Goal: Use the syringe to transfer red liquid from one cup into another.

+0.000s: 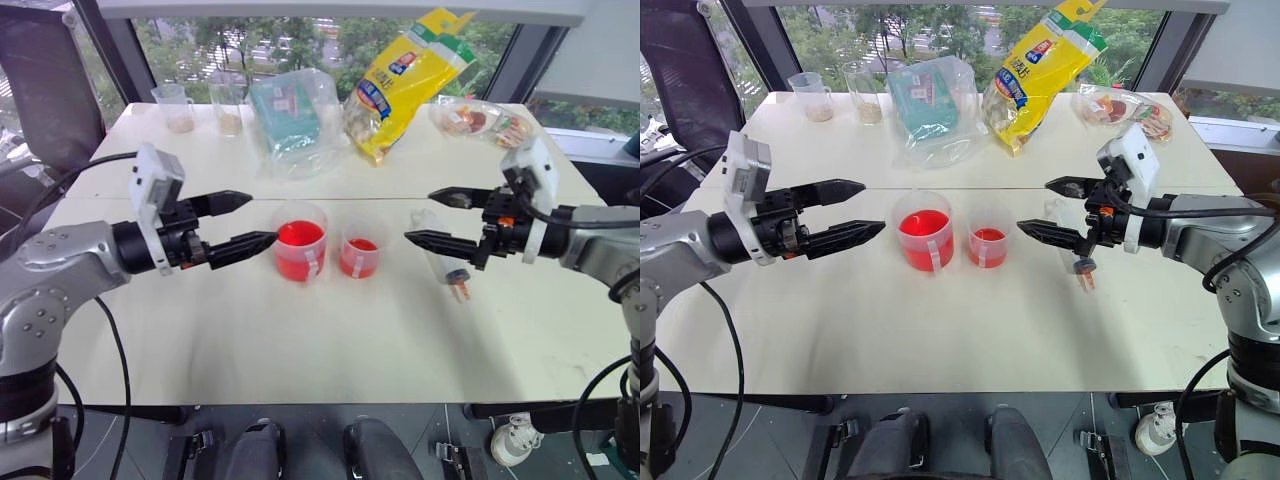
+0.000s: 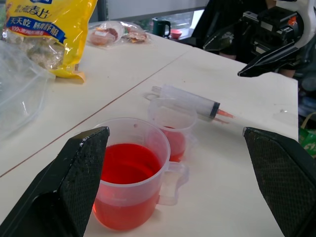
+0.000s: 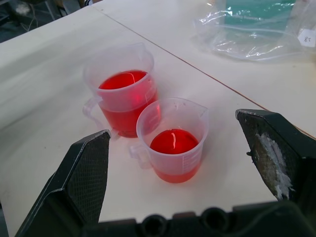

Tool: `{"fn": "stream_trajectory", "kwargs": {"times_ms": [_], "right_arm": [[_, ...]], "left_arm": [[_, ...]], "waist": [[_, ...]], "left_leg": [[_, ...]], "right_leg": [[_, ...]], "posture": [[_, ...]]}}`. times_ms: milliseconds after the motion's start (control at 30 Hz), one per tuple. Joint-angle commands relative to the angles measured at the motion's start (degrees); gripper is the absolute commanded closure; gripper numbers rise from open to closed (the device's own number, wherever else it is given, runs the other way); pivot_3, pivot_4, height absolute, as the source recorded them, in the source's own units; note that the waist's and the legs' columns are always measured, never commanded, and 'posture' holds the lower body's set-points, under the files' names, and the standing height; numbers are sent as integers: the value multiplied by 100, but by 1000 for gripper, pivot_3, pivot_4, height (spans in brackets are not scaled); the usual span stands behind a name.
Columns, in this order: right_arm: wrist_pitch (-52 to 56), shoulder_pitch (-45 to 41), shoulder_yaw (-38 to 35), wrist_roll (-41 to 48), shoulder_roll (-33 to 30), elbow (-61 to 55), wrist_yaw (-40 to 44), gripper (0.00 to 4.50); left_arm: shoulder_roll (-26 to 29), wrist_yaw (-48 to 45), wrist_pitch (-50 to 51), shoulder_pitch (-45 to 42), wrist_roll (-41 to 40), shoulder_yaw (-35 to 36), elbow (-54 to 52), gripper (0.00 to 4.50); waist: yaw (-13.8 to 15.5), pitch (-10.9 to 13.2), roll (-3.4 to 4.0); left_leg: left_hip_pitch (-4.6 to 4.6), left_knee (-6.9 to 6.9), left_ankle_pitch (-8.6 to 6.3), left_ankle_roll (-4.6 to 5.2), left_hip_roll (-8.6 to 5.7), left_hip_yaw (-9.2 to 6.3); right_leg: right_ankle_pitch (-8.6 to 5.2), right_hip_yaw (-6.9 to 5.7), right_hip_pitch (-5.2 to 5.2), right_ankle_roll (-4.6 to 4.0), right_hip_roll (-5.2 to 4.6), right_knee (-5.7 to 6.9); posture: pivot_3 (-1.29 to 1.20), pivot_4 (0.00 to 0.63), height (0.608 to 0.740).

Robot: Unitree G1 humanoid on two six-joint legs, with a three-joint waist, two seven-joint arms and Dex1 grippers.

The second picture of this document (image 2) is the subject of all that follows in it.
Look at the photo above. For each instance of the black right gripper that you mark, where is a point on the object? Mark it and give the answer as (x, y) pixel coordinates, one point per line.
(274, 27)

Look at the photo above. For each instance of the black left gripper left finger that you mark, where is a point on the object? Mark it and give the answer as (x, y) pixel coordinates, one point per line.
(61, 187)

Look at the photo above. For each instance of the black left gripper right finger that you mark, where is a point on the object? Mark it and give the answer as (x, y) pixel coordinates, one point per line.
(284, 177)

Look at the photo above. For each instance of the large clear cup red liquid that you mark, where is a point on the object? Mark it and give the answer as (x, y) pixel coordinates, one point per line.
(128, 163)

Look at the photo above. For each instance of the large clear plastic syringe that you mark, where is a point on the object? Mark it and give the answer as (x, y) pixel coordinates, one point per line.
(192, 101)

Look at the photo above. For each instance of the small clear cup red liquid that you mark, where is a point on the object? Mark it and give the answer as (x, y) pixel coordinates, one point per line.
(174, 146)

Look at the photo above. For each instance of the green paper bag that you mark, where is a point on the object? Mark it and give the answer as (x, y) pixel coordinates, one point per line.
(308, 143)

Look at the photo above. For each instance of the person in black clothing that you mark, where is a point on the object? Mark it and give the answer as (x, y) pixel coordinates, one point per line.
(222, 12)

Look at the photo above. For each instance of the small pink bowl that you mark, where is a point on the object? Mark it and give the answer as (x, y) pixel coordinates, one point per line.
(176, 34)

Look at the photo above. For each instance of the dark green kettle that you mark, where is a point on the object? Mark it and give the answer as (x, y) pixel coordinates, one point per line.
(160, 26)

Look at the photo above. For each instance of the clear empty plastic bag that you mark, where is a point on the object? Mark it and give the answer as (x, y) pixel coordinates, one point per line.
(19, 86)

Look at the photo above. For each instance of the clear bag of food items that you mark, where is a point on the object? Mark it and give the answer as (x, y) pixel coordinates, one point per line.
(108, 34)

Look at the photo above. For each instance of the yellow oatmeal bag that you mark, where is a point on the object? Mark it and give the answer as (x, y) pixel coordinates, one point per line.
(71, 24)

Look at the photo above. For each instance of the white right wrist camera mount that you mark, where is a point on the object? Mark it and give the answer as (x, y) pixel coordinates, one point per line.
(308, 24)

